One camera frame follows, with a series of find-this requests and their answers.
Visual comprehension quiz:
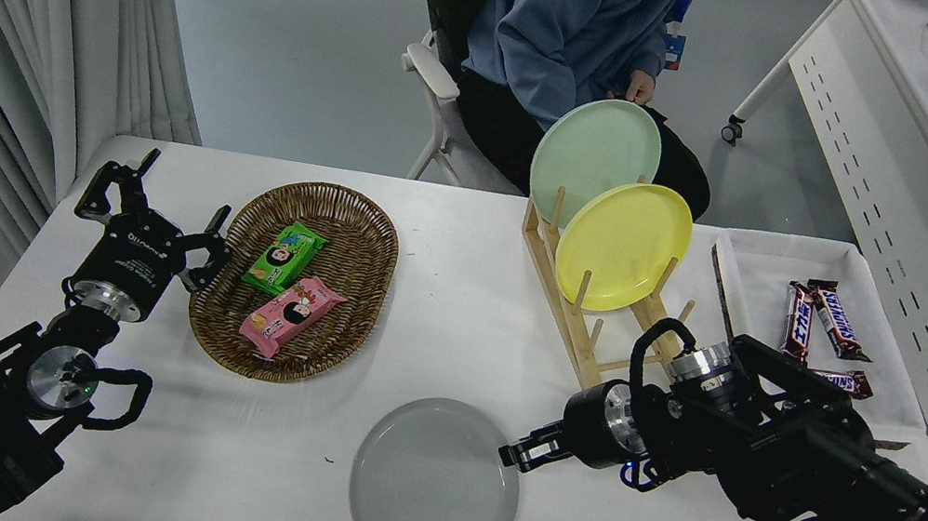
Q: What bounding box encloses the Snickers bar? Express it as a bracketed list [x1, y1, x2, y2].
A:
[810, 364, 878, 403]
[798, 277, 885, 366]
[777, 280, 825, 365]

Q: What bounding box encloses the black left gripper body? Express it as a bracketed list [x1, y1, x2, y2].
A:
[68, 202, 194, 318]

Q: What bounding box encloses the person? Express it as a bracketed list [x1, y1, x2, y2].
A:
[440, 0, 744, 226]

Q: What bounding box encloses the yellow plate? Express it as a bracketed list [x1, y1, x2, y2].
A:
[548, 170, 700, 327]

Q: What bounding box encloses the green snack pack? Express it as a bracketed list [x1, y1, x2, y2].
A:
[240, 213, 330, 304]

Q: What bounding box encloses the brown oval wicker basket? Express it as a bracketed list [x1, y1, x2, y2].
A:
[179, 164, 408, 400]

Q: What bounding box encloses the wooden plate rack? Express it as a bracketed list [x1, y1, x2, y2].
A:
[497, 181, 711, 406]

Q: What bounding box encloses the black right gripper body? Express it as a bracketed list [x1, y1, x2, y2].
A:
[555, 373, 631, 474]

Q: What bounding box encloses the pale green plate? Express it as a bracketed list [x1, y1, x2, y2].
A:
[522, 87, 669, 242]

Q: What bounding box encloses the white chair with dark back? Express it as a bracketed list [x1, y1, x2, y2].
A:
[358, 0, 561, 199]

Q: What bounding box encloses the person's right hand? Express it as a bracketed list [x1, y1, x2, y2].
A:
[605, 65, 659, 110]

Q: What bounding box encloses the white tray with dark base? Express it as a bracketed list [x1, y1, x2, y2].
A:
[685, 221, 928, 458]

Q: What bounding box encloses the pink snack pack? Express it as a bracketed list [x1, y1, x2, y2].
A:
[235, 265, 351, 372]

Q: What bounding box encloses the grey plate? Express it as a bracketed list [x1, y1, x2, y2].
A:
[343, 385, 535, 521]

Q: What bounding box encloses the blue lanyard with badge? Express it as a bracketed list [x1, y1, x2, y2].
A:
[655, 0, 705, 75]

